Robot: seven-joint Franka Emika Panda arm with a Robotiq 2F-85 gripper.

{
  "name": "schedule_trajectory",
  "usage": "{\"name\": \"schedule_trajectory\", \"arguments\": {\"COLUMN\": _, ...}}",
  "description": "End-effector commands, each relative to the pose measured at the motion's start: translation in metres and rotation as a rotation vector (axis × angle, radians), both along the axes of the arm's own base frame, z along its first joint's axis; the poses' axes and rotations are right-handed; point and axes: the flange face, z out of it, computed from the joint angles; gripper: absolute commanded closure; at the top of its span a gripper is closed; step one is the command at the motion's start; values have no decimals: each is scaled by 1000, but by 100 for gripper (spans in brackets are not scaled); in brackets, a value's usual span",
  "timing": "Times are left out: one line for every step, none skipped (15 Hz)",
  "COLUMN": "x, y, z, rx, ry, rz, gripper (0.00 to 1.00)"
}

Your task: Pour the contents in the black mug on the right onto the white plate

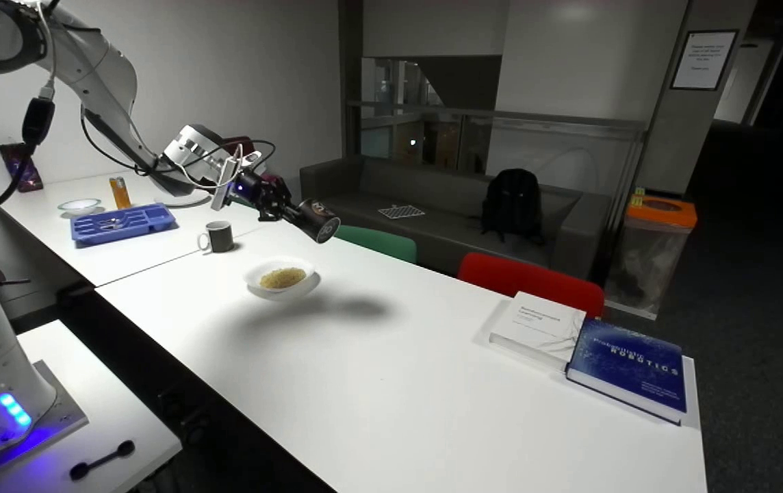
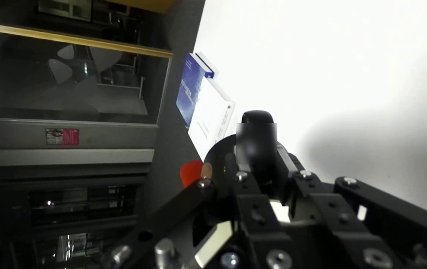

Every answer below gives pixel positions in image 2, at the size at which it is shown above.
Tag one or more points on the blue book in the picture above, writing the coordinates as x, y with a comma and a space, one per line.
190, 91

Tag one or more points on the red wall sign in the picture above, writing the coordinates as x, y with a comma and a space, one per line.
63, 137

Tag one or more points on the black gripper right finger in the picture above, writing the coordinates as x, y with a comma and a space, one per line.
372, 219

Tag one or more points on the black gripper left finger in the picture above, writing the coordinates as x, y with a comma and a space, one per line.
173, 219

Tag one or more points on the slanted wooden beam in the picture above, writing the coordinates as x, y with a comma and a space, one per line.
73, 40

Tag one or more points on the red chair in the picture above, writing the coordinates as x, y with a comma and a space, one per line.
191, 174

